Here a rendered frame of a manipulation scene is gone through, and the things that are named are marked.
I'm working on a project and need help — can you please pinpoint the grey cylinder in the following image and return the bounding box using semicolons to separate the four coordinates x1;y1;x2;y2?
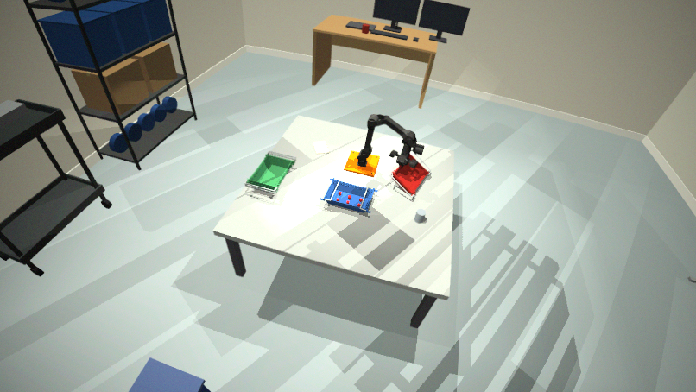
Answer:
414;209;426;224

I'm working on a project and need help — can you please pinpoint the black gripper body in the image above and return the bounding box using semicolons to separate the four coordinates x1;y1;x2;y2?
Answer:
389;149;418;168

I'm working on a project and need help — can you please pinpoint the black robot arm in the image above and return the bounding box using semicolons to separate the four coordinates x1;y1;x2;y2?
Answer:
357;114;425;167

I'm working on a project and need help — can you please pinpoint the red plastic tray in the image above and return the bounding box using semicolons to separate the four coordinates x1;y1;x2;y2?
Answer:
390;153;431;198

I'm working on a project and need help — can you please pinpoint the blue plastic tray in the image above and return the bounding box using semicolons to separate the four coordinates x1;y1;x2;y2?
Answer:
320;178;377;213

